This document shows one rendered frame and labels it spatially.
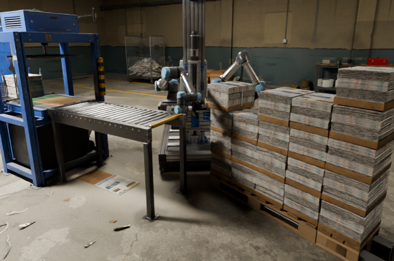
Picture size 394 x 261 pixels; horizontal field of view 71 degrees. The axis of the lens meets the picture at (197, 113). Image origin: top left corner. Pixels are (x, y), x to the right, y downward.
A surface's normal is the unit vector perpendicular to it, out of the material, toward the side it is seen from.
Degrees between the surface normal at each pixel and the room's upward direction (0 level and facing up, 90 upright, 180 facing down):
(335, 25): 90
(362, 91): 90
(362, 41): 90
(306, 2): 90
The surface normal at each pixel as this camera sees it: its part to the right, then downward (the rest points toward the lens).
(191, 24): 0.05, 0.25
